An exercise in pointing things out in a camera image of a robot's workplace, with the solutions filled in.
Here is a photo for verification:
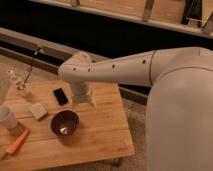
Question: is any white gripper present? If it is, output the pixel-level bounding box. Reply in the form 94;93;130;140
70;83;96;109

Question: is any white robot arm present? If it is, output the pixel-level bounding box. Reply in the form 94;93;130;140
58;47;213;171

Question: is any white ceramic cup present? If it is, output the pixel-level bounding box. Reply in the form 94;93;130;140
0;106;18;129

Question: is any black rectangular block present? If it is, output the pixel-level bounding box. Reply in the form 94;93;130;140
53;88;68;105

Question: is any dark purple bowl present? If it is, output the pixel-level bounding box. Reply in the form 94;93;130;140
51;110;79;136

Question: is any clear glass bottle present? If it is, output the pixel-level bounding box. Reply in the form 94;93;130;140
7;70;29;97

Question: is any brown coaster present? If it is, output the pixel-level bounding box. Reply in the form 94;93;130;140
8;123;26;136

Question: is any orange carrot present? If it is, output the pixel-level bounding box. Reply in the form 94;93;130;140
2;128;30;159

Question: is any metal rail beam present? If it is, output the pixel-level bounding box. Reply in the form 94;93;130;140
0;27;149;106

